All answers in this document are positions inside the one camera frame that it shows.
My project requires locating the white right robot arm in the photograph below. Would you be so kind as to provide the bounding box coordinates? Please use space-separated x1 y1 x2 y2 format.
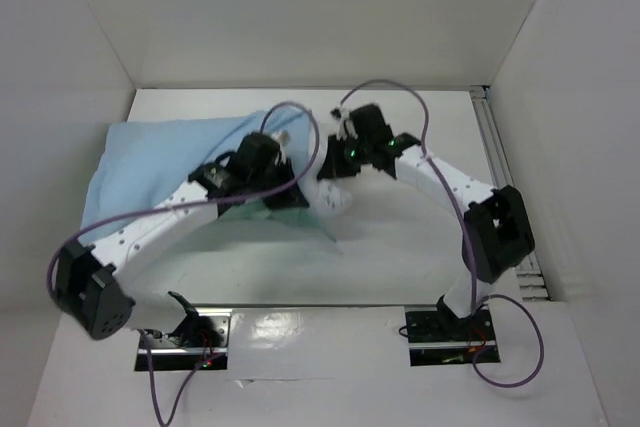
318 103 535 339

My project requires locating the aluminium rail frame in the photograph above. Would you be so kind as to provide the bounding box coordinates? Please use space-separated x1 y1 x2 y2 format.
470 86 551 302

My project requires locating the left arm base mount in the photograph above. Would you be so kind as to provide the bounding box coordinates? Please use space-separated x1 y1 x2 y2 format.
134 291 231 372

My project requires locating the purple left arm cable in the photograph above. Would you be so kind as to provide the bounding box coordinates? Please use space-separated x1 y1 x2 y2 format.
46 101 321 426

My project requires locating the white pillow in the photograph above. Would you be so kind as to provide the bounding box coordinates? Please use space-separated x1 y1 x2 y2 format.
294 119 352 217

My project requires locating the light blue pillowcase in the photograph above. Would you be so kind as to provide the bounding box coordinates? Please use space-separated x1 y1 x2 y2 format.
81 107 323 244

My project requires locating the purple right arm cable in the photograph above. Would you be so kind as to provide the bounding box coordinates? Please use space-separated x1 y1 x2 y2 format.
331 78 547 389

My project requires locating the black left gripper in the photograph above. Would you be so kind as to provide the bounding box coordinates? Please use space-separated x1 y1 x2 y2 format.
248 155 309 210

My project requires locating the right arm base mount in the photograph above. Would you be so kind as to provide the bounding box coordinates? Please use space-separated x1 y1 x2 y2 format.
398 306 501 367

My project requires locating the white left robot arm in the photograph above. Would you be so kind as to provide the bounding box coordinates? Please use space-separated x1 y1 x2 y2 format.
50 131 307 340

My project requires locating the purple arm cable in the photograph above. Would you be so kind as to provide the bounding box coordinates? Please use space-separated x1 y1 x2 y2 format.
331 78 547 389
46 101 321 426

